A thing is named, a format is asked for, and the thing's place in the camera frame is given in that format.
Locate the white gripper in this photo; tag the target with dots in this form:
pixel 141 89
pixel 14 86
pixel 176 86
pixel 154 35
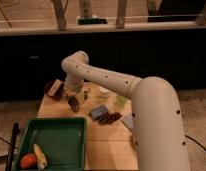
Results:
pixel 78 97

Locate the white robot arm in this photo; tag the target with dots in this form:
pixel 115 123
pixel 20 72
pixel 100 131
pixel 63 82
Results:
pixel 156 114

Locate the metal cup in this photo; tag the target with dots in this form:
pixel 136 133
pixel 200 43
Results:
pixel 74 104

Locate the white small cup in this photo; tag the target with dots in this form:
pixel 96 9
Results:
pixel 104 93

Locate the green translucent cup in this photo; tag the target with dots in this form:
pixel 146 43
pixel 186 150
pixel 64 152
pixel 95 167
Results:
pixel 120 101

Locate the dark brown bowl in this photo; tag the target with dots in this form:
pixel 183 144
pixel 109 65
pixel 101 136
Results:
pixel 58 94

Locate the blue sponge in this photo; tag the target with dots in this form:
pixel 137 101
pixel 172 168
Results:
pixel 98 112

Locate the brown grape bunch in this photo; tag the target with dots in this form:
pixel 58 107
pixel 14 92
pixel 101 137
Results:
pixel 109 118

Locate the green plastic tray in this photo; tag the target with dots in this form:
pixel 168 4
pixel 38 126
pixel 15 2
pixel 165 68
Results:
pixel 62 140

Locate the grey blue cloth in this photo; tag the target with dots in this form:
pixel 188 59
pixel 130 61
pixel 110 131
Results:
pixel 127 121

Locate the black pole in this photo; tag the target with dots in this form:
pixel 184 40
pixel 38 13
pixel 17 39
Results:
pixel 12 147

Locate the green base stand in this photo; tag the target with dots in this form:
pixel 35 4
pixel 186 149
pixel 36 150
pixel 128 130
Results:
pixel 90 21

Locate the orange round fruit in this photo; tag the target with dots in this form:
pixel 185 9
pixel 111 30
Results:
pixel 28 161

